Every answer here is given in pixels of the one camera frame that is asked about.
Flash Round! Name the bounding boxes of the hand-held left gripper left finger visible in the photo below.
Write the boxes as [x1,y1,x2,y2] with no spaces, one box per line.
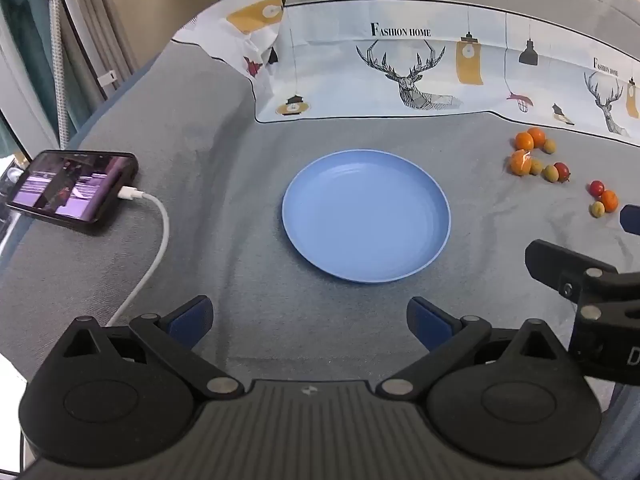
[64,295,246,402]

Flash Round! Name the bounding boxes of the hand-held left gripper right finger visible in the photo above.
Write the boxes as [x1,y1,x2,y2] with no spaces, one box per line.
[375,296,557,402]

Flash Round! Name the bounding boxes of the plastic orange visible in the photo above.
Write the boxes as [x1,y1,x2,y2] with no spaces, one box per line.
[508,149,534,177]

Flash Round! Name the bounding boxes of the blue plastic plate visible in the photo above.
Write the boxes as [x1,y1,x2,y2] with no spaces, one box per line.
[281,149,451,284]

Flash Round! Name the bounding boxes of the black smartphone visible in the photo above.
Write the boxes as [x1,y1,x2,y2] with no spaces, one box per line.
[5,150,138,236]

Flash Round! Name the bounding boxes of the deer printed white cloth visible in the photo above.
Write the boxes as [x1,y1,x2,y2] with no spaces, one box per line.
[172,0,640,148]

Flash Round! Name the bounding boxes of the white mesh-covered pole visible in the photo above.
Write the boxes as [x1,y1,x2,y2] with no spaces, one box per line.
[47,0,72,147]

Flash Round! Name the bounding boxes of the teal curtain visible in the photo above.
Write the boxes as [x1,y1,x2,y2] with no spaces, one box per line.
[0,0,58,156]

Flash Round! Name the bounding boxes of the grey folded curtain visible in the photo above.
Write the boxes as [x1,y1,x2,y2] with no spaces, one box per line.
[52,0,143,103]

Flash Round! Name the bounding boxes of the white charging cable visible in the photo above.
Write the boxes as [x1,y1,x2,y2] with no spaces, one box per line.
[105,186,170,328]

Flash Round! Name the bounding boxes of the white frame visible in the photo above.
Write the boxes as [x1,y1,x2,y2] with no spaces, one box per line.
[0,10,63,161]

